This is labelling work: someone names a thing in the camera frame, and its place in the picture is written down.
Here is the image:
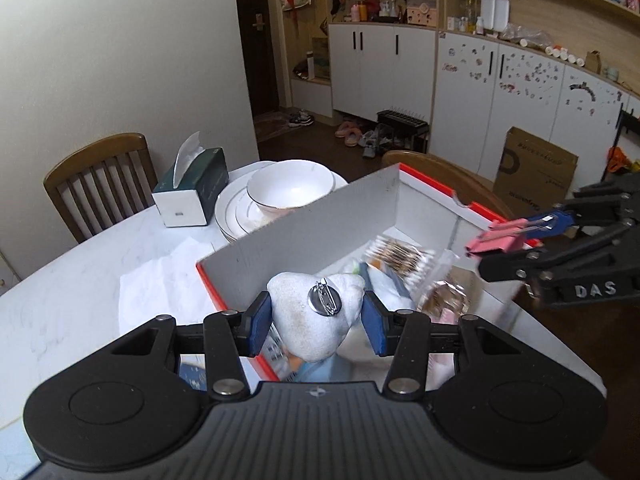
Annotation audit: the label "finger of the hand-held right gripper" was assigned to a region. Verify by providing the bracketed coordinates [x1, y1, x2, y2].
[477, 217, 640, 283]
[522, 172, 640, 236]

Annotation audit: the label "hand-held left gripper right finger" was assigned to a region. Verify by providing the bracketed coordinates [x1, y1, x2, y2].
[361, 290, 523, 403]

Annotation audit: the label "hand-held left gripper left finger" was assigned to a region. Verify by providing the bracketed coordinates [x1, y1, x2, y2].
[107, 290, 273, 402]

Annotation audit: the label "white plush with pin badge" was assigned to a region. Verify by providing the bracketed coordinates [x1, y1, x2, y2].
[266, 271, 367, 365]

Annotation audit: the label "large pink binder clip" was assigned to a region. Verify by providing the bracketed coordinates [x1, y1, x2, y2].
[464, 212, 561, 259]

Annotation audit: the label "cotton swab pack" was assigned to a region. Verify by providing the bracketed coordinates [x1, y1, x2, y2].
[362, 237, 436, 281]

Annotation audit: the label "red cardboard box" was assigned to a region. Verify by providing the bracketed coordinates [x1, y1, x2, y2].
[195, 162, 608, 396]

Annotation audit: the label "brown cardboard carton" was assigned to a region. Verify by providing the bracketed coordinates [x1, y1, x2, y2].
[492, 126, 579, 206]

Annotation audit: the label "light blue slim box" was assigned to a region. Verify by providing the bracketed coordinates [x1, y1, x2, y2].
[295, 357, 351, 383]

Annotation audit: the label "gold snack packet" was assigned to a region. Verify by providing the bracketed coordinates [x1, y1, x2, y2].
[417, 265, 481, 318]

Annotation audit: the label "white paper towel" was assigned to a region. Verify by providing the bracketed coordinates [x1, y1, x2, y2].
[119, 237, 223, 333]

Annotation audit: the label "black metal stand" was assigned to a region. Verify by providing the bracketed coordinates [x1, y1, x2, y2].
[602, 102, 640, 186]

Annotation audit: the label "sticker covered white cabinet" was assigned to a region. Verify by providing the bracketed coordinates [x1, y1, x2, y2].
[430, 30, 640, 201]

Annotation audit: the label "green white tissue box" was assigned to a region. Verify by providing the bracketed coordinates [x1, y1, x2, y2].
[151, 131, 230, 228]

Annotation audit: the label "grey slippers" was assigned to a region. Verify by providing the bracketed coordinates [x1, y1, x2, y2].
[357, 130, 383, 159]

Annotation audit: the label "black shoe rack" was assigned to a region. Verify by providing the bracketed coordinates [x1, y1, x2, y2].
[376, 109, 430, 153]

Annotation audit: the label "row of bottles and jars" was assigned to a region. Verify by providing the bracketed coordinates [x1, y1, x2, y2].
[447, 0, 626, 81]

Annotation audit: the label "pink slippers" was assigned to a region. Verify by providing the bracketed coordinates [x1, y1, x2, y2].
[334, 120, 361, 148]

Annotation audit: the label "patterned doormat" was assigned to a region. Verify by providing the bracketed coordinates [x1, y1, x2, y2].
[252, 109, 301, 143]

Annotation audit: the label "brown wooden slatted chair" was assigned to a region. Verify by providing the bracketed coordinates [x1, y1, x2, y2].
[43, 132, 160, 245]

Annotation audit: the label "white double-door cabinet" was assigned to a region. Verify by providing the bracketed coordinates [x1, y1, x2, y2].
[329, 22, 438, 153]

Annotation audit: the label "row of shelf knickknacks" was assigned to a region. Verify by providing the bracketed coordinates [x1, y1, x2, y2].
[350, 0, 438, 26]

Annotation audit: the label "dark wooden door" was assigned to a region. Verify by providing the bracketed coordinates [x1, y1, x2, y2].
[232, 0, 281, 121]

